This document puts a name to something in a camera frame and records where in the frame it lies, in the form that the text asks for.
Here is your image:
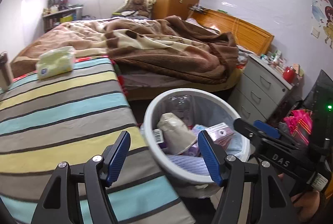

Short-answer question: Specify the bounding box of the white foam net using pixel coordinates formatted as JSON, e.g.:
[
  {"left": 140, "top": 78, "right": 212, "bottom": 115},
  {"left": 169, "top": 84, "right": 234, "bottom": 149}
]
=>
[{"left": 167, "top": 155, "right": 209, "bottom": 176}]

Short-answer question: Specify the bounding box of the long purple white box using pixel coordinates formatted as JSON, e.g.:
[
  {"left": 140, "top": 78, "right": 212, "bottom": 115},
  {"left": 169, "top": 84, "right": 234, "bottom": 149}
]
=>
[{"left": 153, "top": 129, "right": 167, "bottom": 149}]

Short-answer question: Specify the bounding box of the white round trash bin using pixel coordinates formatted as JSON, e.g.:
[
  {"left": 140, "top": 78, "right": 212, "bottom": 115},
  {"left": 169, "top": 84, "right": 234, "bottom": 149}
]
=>
[{"left": 140, "top": 88, "right": 250, "bottom": 198}]

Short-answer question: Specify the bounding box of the right hand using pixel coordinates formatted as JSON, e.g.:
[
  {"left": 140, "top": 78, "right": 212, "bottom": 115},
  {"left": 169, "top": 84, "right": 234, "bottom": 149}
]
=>
[{"left": 291, "top": 190, "right": 326, "bottom": 223}]

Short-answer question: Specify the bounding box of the pink clothes pile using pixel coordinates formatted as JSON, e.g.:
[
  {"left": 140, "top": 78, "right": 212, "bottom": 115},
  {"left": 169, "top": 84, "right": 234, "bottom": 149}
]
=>
[{"left": 278, "top": 109, "right": 313, "bottom": 146}]

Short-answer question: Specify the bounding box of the grey drawer cabinet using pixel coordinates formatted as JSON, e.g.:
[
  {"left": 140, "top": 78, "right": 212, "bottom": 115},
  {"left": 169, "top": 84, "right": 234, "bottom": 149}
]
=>
[{"left": 228, "top": 55, "right": 293, "bottom": 124}]

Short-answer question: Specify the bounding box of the red jar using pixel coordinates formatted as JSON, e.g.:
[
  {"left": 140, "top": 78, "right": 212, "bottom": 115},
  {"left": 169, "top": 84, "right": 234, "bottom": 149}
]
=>
[{"left": 282, "top": 66, "right": 296, "bottom": 84}]

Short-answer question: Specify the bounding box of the striped table cloth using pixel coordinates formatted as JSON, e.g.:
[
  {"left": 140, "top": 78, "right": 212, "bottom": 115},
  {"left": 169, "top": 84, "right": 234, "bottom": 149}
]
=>
[{"left": 1, "top": 64, "right": 194, "bottom": 223}]

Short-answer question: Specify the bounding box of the wooden headboard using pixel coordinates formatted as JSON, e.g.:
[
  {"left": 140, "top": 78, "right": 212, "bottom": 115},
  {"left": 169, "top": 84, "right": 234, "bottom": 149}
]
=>
[{"left": 193, "top": 10, "right": 274, "bottom": 55}]

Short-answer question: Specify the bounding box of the brown fleece blanket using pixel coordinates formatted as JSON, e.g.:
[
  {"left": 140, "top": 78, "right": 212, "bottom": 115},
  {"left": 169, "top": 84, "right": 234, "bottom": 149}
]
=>
[{"left": 11, "top": 16, "right": 239, "bottom": 85}]

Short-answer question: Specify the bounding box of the green tissue pack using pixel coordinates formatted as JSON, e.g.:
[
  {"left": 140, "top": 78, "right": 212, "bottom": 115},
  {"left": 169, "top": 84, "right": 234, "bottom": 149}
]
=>
[{"left": 36, "top": 46, "right": 76, "bottom": 80}]

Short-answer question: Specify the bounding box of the brown white thermos cup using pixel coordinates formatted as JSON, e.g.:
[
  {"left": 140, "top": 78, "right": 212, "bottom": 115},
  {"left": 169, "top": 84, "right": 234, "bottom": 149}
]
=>
[{"left": 0, "top": 52, "right": 14, "bottom": 91}]

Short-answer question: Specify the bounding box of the cluttered shelf desk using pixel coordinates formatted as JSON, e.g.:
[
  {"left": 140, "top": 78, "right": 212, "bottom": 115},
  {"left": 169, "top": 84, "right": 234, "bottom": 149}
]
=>
[{"left": 42, "top": 0, "right": 83, "bottom": 33}]

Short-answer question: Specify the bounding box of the brown teddy bear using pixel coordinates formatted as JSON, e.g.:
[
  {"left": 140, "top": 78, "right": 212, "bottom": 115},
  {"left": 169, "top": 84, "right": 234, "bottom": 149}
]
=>
[{"left": 125, "top": 0, "right": 150, "bottom": 17}]

